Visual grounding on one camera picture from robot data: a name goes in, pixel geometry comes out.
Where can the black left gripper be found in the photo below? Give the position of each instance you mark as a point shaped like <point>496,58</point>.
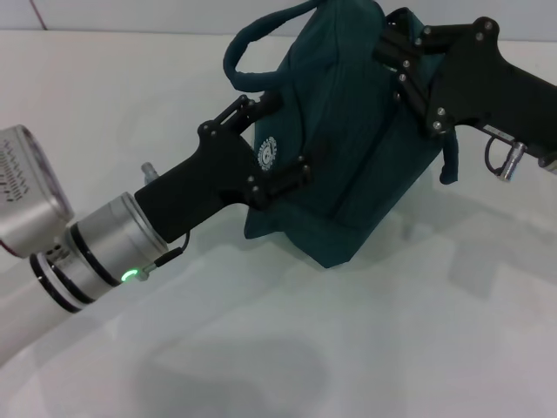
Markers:
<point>204,178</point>

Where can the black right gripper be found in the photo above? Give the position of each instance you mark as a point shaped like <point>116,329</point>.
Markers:
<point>478,82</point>

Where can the teal fabric lunch bag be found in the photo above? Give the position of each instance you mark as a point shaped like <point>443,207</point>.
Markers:
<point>348,174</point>

